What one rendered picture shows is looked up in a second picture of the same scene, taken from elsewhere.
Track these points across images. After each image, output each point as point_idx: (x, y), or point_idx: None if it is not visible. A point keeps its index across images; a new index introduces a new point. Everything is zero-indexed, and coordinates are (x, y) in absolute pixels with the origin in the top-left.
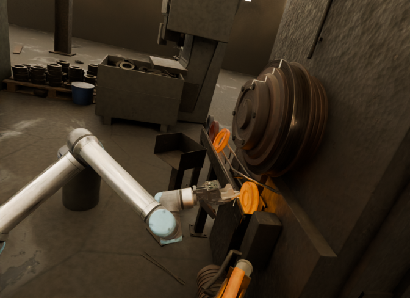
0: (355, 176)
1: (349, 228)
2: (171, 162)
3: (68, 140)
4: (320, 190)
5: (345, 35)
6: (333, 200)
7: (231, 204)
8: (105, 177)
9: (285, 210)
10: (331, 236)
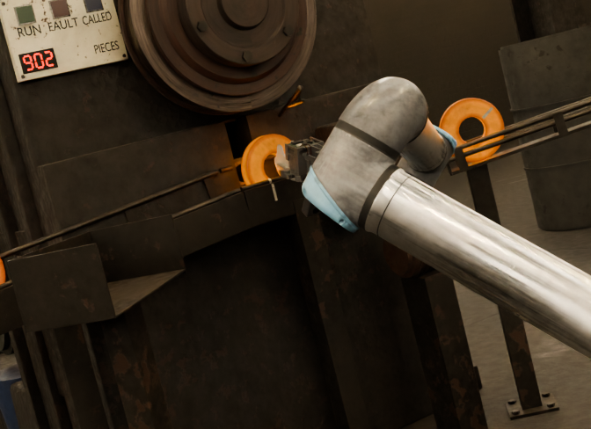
0: None
1: (372, 43)
2: (148, 287)
3: (416, 98)
4: (316, 52)
5: None
6: (339, 41)
7: (268, 207)
8: (431, 126)
9: (323, 106)
10: (365, 72)
